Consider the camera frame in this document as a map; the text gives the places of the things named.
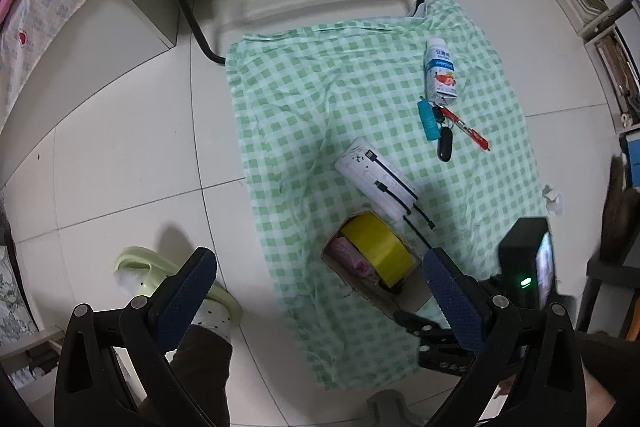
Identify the black car key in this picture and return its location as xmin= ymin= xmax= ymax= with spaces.
xmin=432 ymin=105 xmax=452 ymax=162

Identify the blue key fob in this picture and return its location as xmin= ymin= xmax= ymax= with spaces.
xmin=418 ymin=98 xmax=440 ymax=142

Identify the green checkered cloth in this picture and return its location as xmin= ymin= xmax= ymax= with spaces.
xmin=226 ymin=0 xmax=546 ymax=390

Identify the pink tissue pack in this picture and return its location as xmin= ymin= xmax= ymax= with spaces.
xmin=328 ymin=236 xmax=378 ymax=279

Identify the yellow packing tape roll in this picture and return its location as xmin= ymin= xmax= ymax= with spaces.
xmin=341 ymin=212 xmax=416 ymax=287

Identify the left green slipper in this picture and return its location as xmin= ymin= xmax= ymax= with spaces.
xmin=114 ymin=247 xmax=242 ymax=324

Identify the crumpled white tissue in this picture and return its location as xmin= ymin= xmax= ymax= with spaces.
xmin=542 ymin=184 xmax=564 ymax=216

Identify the white blue drink bottle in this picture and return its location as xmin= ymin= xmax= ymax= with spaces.
xmin=424 ymin=38 xmax=458 ymax=105

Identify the white power bank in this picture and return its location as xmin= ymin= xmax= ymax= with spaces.
xmin=334 ymin=136 xmax=419 ymax=222

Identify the red pen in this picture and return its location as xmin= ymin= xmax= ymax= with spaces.
xmin=439 ymin=106 xmax=490 ymax=150

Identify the person left leg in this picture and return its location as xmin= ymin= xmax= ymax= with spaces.
xmin=134 ymin=324 xmax=236 ymax=427

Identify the white polka dot sock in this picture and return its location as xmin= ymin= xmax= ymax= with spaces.
xmin=192 ymin=298 xmax=232 ymax=343

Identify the cardboard box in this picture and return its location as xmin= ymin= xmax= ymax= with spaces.
xmin=321 ymin=212 xmax=432 ymax=317

